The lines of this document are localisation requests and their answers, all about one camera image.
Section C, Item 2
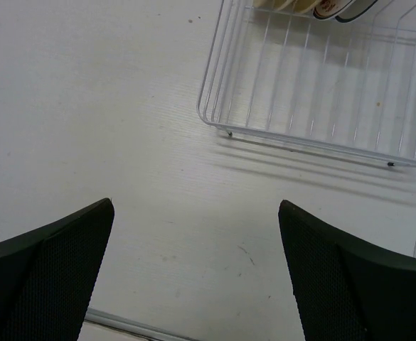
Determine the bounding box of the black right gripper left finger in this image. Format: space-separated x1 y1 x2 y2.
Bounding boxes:
0 198 114 340

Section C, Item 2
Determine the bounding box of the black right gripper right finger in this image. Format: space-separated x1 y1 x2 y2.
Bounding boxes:
278 200 416 340

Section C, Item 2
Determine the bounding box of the cream plate with orange pattern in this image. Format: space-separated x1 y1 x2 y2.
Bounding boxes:
313 0 355 21

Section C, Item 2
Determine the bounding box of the cream plate with dark print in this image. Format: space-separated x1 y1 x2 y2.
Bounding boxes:
293 0 321 14

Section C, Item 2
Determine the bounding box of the white wire dish rack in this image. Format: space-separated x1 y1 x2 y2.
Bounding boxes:
196 1 416 256

